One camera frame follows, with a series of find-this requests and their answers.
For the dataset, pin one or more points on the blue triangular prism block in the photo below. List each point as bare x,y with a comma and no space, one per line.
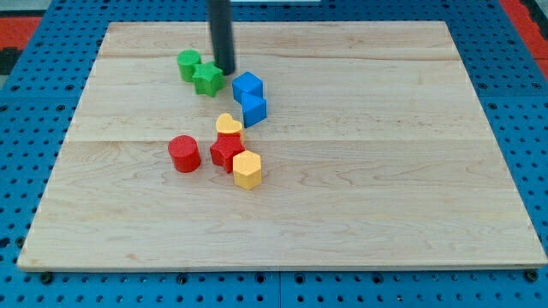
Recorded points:
254,109

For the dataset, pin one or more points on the red cylinder block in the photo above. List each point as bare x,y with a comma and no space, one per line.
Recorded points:
184,153

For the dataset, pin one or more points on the yellow hexagon block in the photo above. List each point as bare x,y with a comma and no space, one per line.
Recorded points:
247,169

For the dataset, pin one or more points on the green star block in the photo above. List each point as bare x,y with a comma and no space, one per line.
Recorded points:
208,79

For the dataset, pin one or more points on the yellow heart block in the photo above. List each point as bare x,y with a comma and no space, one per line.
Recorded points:
226,124

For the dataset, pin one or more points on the blue cube block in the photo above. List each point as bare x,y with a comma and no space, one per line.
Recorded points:
247,83

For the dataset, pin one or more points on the red star block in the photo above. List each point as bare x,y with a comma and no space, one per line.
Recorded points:
223,150

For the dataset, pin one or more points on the green cylinder block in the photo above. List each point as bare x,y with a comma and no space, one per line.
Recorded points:
186,62

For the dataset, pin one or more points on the light wooden board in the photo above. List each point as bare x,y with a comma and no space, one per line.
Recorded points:
376,155

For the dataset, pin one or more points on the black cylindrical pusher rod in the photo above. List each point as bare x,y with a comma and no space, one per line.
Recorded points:
220,23

